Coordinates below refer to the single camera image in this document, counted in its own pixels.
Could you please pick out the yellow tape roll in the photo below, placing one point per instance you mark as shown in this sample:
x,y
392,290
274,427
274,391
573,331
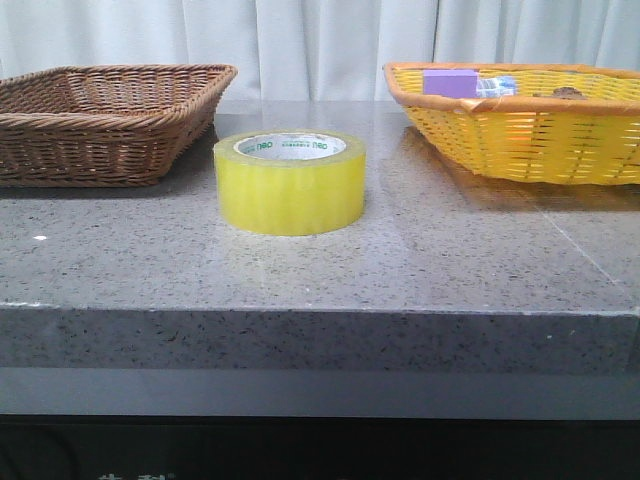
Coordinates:
x,y
290,182

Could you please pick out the white curtain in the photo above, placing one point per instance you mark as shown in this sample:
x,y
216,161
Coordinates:
x,y
315,50

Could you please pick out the purple foam cube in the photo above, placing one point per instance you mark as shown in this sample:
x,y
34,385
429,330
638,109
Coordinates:
x,y
451,83

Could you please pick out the brown wicker basket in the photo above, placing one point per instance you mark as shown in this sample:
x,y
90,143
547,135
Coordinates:
x,y
106,125

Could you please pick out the blue white wrapped packet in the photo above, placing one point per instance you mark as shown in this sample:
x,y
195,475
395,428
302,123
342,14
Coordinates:
x,y
497,86

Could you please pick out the yellow woven basket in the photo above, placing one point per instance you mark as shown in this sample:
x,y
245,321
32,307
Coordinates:
x,y
530,139

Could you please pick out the brown toy lion figure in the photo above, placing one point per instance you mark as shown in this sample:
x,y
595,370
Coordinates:
x,y
563,93

